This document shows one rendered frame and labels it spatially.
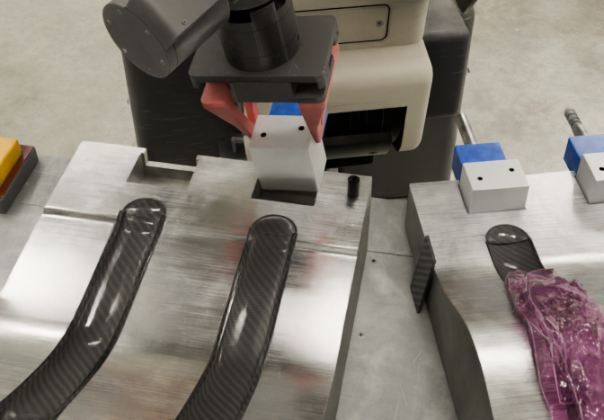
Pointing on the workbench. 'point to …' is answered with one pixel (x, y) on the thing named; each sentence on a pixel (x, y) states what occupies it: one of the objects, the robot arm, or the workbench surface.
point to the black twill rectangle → (423, 272)
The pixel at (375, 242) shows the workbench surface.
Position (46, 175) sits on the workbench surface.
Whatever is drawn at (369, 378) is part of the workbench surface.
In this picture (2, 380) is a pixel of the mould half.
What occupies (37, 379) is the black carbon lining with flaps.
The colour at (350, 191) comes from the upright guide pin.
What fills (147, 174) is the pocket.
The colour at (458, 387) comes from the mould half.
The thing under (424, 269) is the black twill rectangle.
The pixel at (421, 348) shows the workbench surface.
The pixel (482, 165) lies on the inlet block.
